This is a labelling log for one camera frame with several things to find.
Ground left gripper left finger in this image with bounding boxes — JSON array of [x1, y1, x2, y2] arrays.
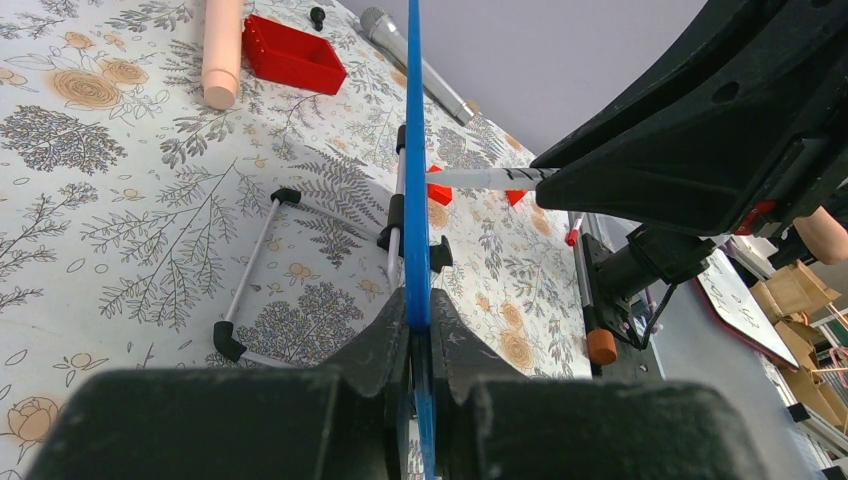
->
[[28, 289, 410, 479]]

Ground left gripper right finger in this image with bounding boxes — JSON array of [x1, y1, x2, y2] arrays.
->
[[430, 289, 768, 479]]

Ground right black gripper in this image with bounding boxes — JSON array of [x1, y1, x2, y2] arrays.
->
[[534, 1, 847, 236]]

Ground red-capped marker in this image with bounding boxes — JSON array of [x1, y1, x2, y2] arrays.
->
[[565, 212, 585, 247]]

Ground blue-capped marker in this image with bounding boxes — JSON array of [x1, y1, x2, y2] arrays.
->
[[426, 167, 559, 191]]

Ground blue-framed whiteboard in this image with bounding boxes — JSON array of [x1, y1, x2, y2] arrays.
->
[[211, 0, 455, 480]]

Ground person forearm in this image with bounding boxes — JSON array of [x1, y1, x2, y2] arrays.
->
[[793, 206, 847, 265]]

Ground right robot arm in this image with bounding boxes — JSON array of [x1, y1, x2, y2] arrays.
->
[[534, 1, 847, 298]]

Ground brown cork cylinder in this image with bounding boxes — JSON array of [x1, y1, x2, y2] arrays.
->
[[586, 328, 618, 366]]

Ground cardboard boxes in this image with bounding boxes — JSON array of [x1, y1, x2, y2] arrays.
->
[[749, 263, 847, 432]]

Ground red wedge block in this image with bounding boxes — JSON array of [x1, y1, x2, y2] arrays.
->
[[505, 190, 527, 206]]

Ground red cube block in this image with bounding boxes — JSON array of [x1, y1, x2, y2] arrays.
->
[[427, 183, 453, 206]]

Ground silver grey microphone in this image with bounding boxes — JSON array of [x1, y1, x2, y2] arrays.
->
[[359, 1, 476, 126]]

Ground red rectangular tray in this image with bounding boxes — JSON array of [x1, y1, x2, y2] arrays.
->
[[242, 15, 347, 95]]

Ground small black knob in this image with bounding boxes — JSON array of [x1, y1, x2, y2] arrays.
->
[[310, 6, 326, 32]]

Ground pink plastic cylinder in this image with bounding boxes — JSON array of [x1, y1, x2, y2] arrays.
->
[[201, 0, 244, 110]]

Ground background whiteboard red frame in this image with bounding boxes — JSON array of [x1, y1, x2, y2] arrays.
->
[[695, 250, 799, 370]]

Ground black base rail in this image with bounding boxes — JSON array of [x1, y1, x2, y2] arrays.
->
[[576, 233, 663, 382]]

